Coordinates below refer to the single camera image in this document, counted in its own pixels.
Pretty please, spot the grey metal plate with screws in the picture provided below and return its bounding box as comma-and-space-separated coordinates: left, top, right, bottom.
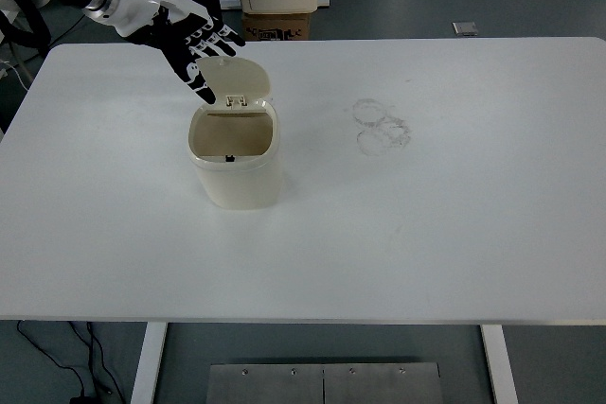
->
206, 362, 444, 404

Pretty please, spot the cream lidded trash bin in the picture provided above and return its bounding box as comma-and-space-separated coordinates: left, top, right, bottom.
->
186, 56, 286, 211

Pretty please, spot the white stand base bar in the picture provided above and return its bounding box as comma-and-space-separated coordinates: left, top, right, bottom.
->
218, 0, 331, 10

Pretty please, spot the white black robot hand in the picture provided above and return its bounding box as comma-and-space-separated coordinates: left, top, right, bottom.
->
109, 0, 247, 106

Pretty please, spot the white table leg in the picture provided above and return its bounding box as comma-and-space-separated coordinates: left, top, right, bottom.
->
129, 322, 169, 404
479, 325, 520, 404

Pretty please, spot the brown cardboard box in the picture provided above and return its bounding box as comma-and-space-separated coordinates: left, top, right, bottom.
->
241, 11, 312, 42

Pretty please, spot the thin black floor cable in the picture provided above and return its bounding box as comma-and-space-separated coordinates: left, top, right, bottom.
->
49, 13, 86, 44

